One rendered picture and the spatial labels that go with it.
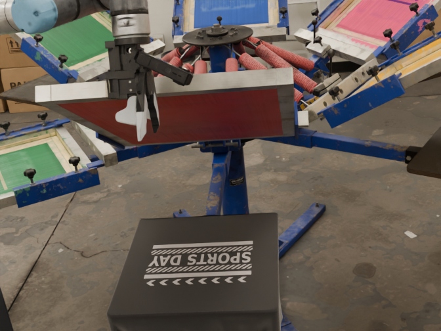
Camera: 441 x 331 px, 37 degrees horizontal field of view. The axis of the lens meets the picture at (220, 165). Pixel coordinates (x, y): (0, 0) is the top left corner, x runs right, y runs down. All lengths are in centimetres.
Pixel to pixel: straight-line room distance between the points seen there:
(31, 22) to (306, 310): 225
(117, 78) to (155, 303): 69
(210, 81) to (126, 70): 23
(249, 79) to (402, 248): 232
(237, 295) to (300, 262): 179
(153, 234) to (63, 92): 68
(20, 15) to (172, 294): 85
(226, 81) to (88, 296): 222
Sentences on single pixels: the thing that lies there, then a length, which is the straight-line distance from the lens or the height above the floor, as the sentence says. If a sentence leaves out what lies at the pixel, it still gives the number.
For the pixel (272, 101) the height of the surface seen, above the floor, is 143.
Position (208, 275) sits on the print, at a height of 95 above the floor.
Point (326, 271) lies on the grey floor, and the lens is 343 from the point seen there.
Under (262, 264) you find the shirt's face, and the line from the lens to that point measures 184.
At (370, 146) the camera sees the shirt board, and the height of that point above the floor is 92.
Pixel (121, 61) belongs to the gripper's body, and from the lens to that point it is 132.
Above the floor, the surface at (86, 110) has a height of 146.
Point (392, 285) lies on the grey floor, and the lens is 335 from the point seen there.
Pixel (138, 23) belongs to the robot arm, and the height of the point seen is 171.
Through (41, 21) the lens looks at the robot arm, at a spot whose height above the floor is 175.
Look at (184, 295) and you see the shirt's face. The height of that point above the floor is 95.
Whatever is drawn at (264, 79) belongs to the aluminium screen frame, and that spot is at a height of 154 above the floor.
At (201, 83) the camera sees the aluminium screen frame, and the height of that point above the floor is 154.
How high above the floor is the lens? 200
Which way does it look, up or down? 26 degrees down
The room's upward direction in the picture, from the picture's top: 6 degrees counter-clockwise
